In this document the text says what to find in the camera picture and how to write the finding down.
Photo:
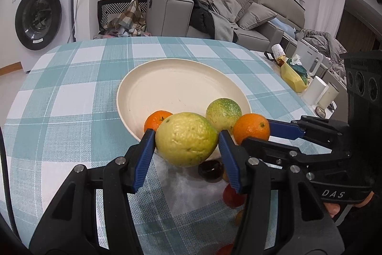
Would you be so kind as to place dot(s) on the grey sofa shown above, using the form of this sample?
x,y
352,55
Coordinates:
x,y
170,16

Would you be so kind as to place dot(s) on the black patterned chair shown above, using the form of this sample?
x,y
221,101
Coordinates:
x,y
113,8

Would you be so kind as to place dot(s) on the grey garment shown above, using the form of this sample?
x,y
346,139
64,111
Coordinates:
x,y
222,25

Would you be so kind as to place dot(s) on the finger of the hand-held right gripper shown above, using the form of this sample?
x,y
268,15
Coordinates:
x,y
268,150
283,129

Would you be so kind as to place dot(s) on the yellow-green citrus fruit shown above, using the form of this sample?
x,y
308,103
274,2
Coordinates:
x,y
222,113
185,138

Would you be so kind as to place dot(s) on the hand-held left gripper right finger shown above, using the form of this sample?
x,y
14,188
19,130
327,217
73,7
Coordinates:
x,y
229,159

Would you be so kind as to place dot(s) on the white cylinder cup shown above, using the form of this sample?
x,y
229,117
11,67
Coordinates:
x,y
328,95
315,90

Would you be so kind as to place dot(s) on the cream round plate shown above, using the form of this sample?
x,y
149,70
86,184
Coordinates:
x,y
179,87

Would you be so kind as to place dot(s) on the small orange tangerine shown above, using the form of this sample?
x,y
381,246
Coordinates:
x,y
153,122

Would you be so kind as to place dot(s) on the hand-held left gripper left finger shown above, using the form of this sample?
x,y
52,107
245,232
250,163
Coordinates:
x,y
143,159

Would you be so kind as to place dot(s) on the grey pillow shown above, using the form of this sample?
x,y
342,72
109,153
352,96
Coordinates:
x,y
256,16
238,1

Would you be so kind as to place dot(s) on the person's right hand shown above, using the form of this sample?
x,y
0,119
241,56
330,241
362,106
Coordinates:
x,y
332,210

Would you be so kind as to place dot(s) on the brown round fruit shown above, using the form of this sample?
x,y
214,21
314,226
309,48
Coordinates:
x,y
239,217

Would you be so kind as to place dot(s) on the white label bottle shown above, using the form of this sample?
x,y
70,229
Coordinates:
x,y
278,52

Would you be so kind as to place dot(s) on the white electric kettle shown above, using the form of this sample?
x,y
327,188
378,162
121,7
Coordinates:
x,y
306,54

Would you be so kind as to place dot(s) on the dark purple passion fruit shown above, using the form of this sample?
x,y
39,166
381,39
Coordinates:
x,y
210,171

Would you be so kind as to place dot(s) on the large orange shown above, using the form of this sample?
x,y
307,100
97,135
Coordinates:
x,y
250,128

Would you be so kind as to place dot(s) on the crumpled grey blanket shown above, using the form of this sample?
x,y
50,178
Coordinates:
x,y
325,43

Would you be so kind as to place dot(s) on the red tomato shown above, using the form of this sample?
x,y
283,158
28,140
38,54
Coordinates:
x,y
226,250
232,198

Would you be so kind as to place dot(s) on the teal checkered tablecloth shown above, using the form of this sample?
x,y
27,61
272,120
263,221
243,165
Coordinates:
x,y
74,123

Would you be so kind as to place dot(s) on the yellow bag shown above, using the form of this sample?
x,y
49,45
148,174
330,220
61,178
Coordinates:
x,y
291,77

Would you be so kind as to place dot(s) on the plaid cloth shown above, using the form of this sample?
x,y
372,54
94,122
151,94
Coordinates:
x,y
129,17

